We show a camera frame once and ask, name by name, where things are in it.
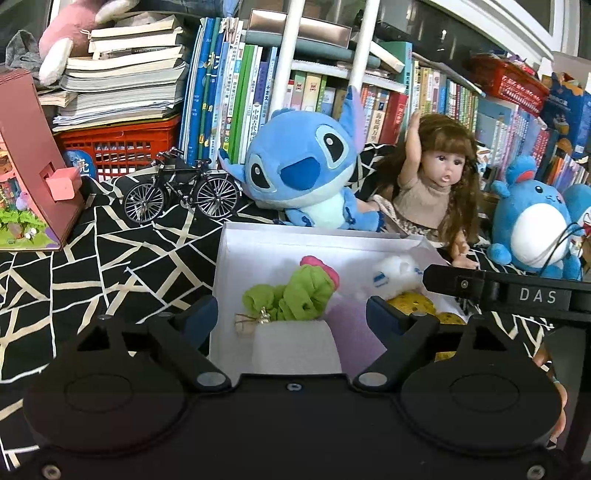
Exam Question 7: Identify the blue cartoon box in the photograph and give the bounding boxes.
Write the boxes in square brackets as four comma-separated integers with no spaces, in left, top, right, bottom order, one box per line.
[538,71,591,160]

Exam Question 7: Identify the white cardboard box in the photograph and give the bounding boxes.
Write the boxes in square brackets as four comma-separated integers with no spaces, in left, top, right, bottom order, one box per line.
[209,222,468,376]

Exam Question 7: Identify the white tube frame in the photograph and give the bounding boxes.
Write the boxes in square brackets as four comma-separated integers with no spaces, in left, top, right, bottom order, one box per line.
[268,0,382,121]

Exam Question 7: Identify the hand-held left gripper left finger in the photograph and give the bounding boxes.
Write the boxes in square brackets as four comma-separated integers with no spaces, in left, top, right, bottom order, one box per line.
[74,295,232,392]

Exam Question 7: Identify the grey cloth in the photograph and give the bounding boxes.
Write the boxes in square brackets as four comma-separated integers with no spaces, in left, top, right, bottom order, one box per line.
[4,30,44,77]

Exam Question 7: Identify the blue round badge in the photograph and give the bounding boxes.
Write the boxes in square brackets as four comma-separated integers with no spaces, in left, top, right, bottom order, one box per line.
[62,148,99,182]

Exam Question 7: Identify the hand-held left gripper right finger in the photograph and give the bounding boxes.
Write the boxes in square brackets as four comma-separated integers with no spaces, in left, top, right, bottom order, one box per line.
[353,295,532,393]

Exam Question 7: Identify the black white patterned blanket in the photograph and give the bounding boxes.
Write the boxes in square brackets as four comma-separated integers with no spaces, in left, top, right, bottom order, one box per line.
[0,143,591,462]

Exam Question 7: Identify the stack of flat books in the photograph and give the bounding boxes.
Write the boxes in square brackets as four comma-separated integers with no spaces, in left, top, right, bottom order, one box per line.
[37,14,190,132]

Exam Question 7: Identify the beige flat box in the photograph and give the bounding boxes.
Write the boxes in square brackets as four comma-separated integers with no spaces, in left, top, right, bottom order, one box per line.
[248,9,352,48]

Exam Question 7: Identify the black model bicycle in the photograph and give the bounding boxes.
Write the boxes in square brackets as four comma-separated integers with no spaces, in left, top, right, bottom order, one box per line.
[122,147,243,227]

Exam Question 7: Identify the pink rabbit plush toy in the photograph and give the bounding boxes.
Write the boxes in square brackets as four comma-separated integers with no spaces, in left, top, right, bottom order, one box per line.
[38,0,139,88]

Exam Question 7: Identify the red plastic basket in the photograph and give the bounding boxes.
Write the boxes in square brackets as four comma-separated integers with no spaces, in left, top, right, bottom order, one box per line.
[471,53,552,116]
[53,114,182,183]

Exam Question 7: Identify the white glass-door cabinet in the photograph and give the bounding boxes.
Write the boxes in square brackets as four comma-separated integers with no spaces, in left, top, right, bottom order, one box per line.
[383,0,591,93]

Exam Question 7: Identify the black cable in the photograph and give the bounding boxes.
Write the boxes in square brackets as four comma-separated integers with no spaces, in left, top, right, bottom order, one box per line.
[536,222,587,274]

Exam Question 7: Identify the white fluffy plush toy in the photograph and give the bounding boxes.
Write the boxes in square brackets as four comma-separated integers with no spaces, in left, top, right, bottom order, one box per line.
[360,254,426,301]

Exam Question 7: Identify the white yellow plush toy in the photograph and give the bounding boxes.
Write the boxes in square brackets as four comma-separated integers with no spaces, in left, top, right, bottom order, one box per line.
[385,291,468,361]

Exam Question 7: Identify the long-haired baby doll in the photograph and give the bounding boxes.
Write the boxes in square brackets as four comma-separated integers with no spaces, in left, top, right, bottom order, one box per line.
[369,111,483,271]

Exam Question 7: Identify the row of blue upright books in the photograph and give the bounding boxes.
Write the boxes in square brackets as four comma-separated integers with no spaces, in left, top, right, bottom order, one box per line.
[475,97,591,186]

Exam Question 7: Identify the person's right hand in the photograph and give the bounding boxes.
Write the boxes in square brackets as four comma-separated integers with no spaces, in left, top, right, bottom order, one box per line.
[533,345,568,446]

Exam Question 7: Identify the pink miniature house model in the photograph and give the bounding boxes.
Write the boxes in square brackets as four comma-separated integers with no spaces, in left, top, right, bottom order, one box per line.
[0,69,86,252]

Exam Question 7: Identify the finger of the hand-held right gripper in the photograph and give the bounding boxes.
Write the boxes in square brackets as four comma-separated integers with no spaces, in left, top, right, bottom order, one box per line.
[422,264,503,309]

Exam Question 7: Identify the green pink plush toy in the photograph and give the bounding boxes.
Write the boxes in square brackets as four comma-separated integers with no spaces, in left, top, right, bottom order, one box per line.
[233,256,345,376]

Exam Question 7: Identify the blue alien plush toy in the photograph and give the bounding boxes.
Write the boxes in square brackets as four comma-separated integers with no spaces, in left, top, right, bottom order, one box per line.
[217,85,384,232]

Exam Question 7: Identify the blue white cat plush toy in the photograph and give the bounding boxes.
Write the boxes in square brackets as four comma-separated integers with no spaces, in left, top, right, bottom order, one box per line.
[563,184,591,278]

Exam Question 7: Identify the round blue white plush toy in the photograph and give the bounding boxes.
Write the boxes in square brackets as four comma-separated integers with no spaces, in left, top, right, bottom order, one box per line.
[488,154,583,280]

